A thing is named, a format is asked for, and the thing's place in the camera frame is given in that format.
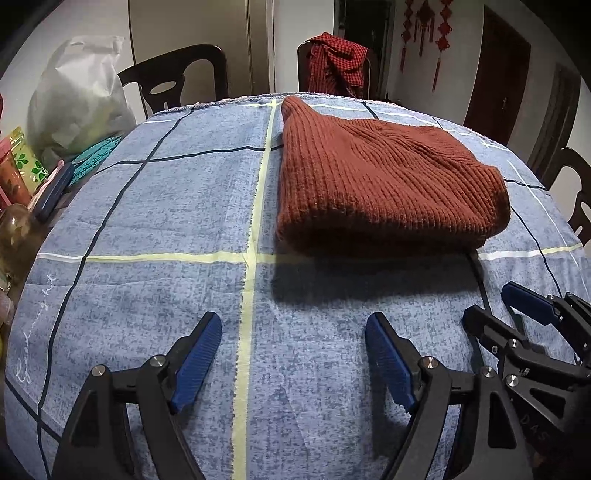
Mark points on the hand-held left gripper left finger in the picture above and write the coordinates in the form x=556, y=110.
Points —
x=198, y=360

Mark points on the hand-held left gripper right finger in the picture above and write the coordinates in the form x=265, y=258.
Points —
x=390, y=364

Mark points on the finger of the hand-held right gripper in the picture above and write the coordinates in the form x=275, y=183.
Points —
x=489, y=327
x=526, y=297

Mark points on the rust knit sweater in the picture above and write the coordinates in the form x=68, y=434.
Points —
x=378, y=184

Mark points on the blue checked tablecloth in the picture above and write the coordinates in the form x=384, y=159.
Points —
x=138, y=300

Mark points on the dark wooden chair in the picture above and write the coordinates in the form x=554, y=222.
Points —
x=565, y=161
x=207, y=69
x=302, y=64

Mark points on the narrow brown door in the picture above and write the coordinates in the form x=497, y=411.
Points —
x=554, y=115

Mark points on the brown wooden door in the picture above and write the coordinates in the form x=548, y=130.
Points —
x=496, y=78

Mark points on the glass jar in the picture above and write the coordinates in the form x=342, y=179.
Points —
x=18, y=230

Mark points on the teal crochet mat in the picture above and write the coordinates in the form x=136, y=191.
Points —
x=94, y=159

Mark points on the pink gift bag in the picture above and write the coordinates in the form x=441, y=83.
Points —
x=11, y=180

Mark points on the green leaf printed bag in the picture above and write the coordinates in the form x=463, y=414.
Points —
x=25, y=159

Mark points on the white plastic bag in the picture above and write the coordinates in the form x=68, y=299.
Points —
x=78, y=101

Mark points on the red checked scarf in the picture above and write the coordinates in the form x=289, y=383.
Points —
x=334, y=60

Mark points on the white wardrobe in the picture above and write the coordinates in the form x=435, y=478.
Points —
x=194, y=23

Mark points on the red knot wall ornament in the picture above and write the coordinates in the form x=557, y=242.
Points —
x=442, y=41
x=424, y=18
x=407, y=27

